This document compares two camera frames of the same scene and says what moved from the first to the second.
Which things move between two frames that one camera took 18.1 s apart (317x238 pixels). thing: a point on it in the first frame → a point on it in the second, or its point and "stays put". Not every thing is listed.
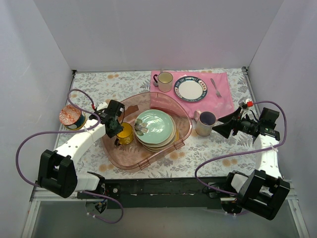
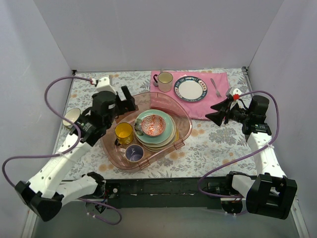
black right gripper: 236,125 → 228,112
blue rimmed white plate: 190,89 stays put
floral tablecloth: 212,156 stays put
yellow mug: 125,137 stays put
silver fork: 217,92 stays put
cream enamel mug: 165,81 stays put
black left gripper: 113,125 → 126,103
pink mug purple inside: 204,121 → 133,153
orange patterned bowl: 70,115 → 153,125
